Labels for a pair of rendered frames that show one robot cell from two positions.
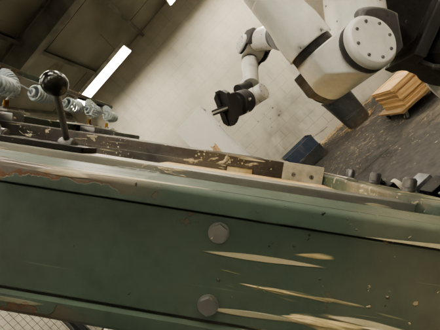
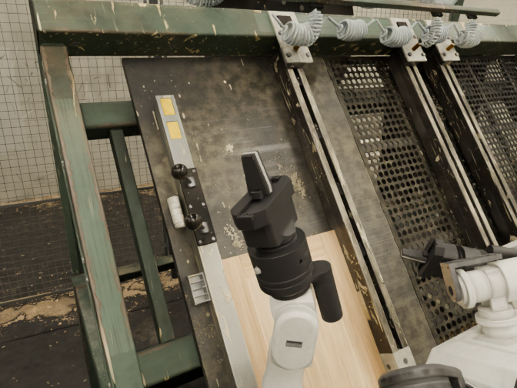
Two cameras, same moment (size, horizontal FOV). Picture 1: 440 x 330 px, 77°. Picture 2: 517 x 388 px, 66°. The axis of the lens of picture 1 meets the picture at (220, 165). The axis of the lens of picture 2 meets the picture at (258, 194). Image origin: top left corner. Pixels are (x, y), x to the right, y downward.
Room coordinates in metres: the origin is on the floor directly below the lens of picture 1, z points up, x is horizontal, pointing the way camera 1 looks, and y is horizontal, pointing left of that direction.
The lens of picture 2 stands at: (0.08, -0.66, 1.77)
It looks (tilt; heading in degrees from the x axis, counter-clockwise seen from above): 19 degrees down; 56
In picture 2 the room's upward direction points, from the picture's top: straight up
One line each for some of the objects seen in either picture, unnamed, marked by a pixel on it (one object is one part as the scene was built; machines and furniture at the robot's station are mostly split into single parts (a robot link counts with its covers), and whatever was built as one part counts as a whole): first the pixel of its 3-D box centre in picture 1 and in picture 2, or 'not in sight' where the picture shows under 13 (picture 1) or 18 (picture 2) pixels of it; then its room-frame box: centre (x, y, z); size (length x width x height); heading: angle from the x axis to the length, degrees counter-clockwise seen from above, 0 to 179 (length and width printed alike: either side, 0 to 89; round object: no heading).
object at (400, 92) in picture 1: (401, 94); not in sight; (3.39, -2.19, 0.20); 0.61 x 0.53 x 0.40; 171
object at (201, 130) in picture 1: (232, 162); not in sight; (4.82, -0.19, 1.03); 0.61 x 0.58 x 2.05; 171
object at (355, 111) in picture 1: (346, 108); not in sight; (4.69, -2.21, 0.33); 0.52 x 0.51 x 0.65; 171
